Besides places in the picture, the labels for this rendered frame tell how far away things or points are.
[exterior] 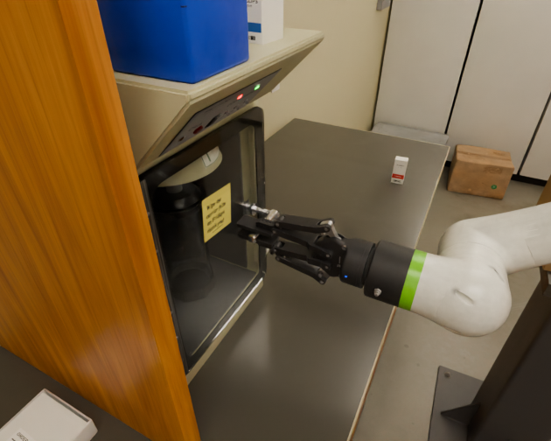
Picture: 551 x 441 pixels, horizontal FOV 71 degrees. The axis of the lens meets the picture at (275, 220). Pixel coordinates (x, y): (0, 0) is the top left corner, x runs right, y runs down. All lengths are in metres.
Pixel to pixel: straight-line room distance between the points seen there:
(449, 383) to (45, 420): 1.64
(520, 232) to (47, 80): 0.62
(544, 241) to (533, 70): 2.84
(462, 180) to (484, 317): 2.79
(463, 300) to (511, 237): 0.15
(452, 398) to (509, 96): 2.31
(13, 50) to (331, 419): 0.68
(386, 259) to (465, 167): 2.74
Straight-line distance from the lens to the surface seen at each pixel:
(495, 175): 3.33
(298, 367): 0.81
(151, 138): 0.40
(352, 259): 0.60
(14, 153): 0.43
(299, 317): 0.88
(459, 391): 2.02
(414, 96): 3.55
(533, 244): 0.68
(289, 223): 0.62
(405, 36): 3.47
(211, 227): 0.63
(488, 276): 0.59
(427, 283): 0.58
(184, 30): 0.36
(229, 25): 0.41
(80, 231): 0.42
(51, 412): 0.81
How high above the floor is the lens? 1.61
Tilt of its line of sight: 36 degrees down
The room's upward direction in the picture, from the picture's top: straight up
